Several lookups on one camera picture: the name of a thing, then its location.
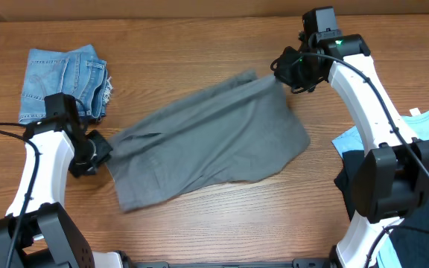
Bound grey cargo shorts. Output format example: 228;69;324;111
107;71;310;212

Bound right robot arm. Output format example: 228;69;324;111
270;31;429;267

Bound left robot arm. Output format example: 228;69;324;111
0;125;128;267

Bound folded blue denim shorts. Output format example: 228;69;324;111
18;45;113;124

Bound light blue t-shirt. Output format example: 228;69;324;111
332;108;429;268

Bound black t-shirt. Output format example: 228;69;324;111
334;150;429;268

